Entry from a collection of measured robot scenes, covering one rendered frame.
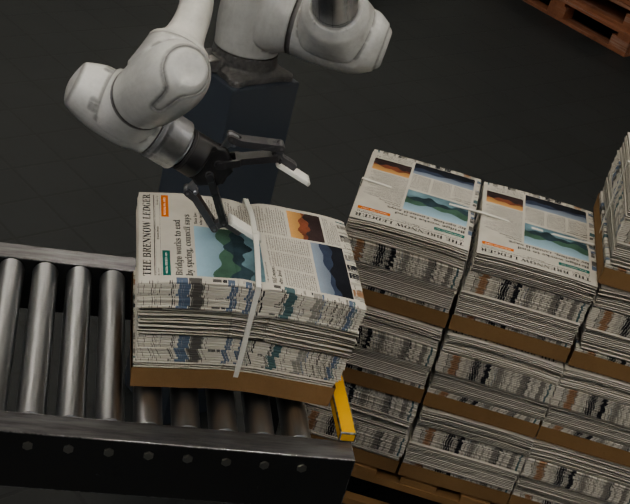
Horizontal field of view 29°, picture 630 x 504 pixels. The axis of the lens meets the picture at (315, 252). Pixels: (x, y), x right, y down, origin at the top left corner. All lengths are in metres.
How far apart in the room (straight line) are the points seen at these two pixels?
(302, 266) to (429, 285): 0.74
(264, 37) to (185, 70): 0.99
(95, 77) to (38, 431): 0.57
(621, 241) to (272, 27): 0.90
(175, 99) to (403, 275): 1.13
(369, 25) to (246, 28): 0.28
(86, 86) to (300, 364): 0.61
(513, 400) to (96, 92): 1.44
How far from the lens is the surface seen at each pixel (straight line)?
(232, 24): 2.76
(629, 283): 2.76
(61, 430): 2.01
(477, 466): 3.07
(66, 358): 2.16
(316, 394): 2.15
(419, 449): 3.05
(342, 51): 2.67
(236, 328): 2.04
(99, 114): 1.91
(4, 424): 2.01
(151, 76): 1.77
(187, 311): 2.02
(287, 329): 2.05
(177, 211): 2.16
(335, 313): 2.04
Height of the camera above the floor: 2.12
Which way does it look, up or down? 31 degrees down
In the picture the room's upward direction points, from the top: 15 degrees clockwise
